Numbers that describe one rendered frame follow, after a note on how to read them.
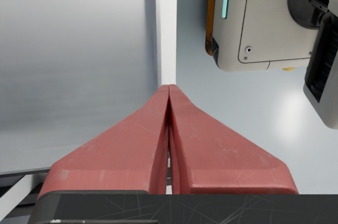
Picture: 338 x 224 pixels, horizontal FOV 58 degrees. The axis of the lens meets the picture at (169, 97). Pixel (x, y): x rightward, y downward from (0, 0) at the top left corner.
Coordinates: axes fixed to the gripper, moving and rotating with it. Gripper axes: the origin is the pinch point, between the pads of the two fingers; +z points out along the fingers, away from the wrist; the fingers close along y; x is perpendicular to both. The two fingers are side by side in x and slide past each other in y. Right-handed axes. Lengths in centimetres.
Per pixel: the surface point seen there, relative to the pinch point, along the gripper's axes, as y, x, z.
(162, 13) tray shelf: 0.6, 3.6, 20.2
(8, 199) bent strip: 19.5, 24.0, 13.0
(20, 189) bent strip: 18.7, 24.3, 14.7
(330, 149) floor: -100, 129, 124
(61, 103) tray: 12.3, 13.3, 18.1
